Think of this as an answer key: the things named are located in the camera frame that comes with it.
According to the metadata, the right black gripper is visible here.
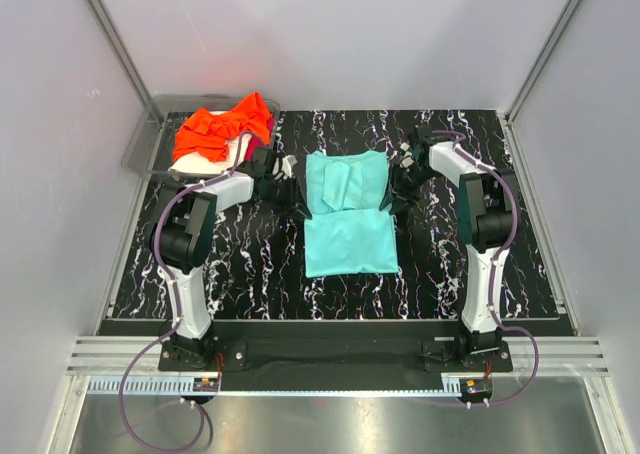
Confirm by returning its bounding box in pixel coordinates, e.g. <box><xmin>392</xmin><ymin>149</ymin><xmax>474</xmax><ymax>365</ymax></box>
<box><xmin>379</xmin><ymin>164</ymin><xmax>436</xmax><ymax>216</ymax></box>

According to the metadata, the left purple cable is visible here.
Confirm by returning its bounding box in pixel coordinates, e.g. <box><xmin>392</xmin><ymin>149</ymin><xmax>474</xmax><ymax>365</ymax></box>
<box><xmin>119</xmin><ymin>129</ymin><xmax>261</xmax><ymax>448</ymax></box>

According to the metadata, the white t shirt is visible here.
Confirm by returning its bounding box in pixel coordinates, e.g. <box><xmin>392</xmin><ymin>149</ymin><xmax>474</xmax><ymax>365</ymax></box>
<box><xmin>168</xmin><ymin>134</ymin><xmax>251</xmax><ymax>176</ymax></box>

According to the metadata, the aluminium frame post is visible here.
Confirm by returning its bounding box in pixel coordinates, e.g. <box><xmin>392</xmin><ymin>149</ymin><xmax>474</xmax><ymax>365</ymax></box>
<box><xmin>505</xmin><ymin>0</ymin><xmax>585</xmax><ymax>123</ymax></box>
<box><xmin>84</xmin><ymin>0</ymin><xmax>151</xmax><ymax>106</ymax></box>

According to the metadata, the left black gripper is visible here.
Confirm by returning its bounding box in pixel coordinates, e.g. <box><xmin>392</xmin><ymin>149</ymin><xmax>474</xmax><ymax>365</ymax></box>
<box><xmin>259</xmin><ymin>175</ymin><xmax>311</xmax><ymax>221</ymax></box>

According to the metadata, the left aluminium frame post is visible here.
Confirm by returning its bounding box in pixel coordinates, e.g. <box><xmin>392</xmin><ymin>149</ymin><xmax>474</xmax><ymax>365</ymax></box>
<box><xmin>84</xmin><ymin>0</ymin><xmax>151</xmax><ymax>106</ymax></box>

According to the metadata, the purple cable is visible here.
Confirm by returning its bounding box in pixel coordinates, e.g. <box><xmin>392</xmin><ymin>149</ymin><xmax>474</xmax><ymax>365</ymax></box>
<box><xmin>429</xmin><ymin>130</ymin><xmax>541</xmax><ymax>408</ymax></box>
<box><xmin>119</xmin><ymin>129</ymin><xmax>261</xmax><ymax>448</ymax></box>

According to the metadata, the orange t shirt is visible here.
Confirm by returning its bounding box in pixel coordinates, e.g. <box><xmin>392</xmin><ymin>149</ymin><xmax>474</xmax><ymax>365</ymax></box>
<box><xmin>172</xmin><ymin>92</ymin><xmax>274</xmax><ymax>162</ymax></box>

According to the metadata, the right aluminium frame post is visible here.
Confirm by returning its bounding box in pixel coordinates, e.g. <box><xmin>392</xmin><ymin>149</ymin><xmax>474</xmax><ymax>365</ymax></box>
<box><xmin>505</xmin><ymin>0</ymin><xmax>585</xmax><ymax>123</ymax></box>

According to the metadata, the magenta t shirt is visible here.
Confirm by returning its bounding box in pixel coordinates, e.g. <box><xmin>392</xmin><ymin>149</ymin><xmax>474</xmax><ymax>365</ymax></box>
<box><xmin>244</xmin><ymin>117</ymin><xmax>275</xmax><ymax>161</ymax></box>

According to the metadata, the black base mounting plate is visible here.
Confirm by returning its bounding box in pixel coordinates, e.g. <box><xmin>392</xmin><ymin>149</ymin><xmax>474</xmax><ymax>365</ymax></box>
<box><xmin>159</xmin><ymin>320</ymin><xmax>513</xmax><ymax>394</ymax></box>

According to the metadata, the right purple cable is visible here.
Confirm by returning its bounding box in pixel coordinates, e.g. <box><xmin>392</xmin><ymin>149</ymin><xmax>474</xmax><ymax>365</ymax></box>
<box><xmin>429</xmin><ymin>130</ymin><xmax>541</xmax><ymax>408</ymax></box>

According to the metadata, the grey slotted cable duct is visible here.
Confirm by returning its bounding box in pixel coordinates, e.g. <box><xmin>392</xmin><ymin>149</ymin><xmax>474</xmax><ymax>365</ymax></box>
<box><xmin>88</xmin><ymin>372</ymin><xmax>466</xmax><ymax>397</ymax></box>

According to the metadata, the teal t shirt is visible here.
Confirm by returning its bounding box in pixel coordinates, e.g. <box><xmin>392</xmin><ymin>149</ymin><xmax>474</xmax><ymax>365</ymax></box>
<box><xmin>304</xmin><ymin>150</ymin><xmax>399</xmax><ymax>278</ymax></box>

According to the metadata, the aluminium front rail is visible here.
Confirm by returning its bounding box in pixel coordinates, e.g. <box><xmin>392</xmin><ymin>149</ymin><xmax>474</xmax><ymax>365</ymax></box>
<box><xmin>66</xmin><ymin>336</ymin><xmax>608</xmax><ymax>376</ymax></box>

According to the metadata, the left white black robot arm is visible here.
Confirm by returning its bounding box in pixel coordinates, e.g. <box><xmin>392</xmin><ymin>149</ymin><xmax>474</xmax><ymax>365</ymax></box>
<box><xmin>149</xmin><ymin>146</ymin><xmax>312</xmax><ymax>370</ymax></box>

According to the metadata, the clear grey plastic bin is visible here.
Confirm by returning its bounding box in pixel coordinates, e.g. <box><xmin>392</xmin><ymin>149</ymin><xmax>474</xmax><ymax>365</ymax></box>
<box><xmin>123</xmin><ymin>92</ymin><xmax>279</xmax><ymax>177</ymax></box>

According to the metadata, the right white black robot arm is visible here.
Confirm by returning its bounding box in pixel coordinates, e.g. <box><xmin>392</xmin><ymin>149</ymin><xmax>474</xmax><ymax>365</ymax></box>
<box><xmin>380</xmin><ymin>125</ymin><xmax>519</xmax><ymax>371</ymax></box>

